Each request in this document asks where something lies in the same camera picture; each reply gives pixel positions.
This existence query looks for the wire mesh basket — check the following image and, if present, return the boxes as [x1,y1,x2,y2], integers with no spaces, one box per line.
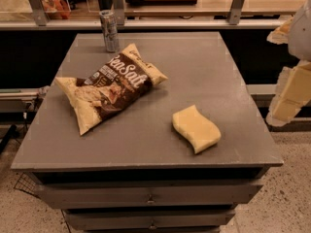
[14,173,36,197]

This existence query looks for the brown sea salt chip bag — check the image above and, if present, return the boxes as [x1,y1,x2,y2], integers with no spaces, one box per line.
[55,44,167,135]

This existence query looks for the grey drawer cabinet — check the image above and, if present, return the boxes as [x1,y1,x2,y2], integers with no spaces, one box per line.
[12,32,282,233]

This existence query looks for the grey drawer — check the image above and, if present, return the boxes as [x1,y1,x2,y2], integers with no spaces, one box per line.
[66,210,235,231]
[35,183,262,210]

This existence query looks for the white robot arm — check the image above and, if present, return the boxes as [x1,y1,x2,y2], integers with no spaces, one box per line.
[266,0,311,127]

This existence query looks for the upper grey drawer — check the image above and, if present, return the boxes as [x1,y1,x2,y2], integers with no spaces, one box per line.
[35,183,262,210]

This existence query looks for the lower grey drawer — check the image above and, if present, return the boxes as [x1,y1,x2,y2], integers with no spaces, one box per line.
[66,210,235,231]

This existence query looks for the metal shelf rail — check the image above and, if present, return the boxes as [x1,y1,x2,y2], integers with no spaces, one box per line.
[0,17,286,31]

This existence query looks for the silver drink can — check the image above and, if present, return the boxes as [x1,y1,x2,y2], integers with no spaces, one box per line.
[99,10,120,52]

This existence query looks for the orange patterned bag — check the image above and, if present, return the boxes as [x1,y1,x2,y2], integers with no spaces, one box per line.
[41,0,70,19]

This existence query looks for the yellow sponge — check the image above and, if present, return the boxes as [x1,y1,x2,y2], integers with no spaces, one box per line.
[172,105,222,154]

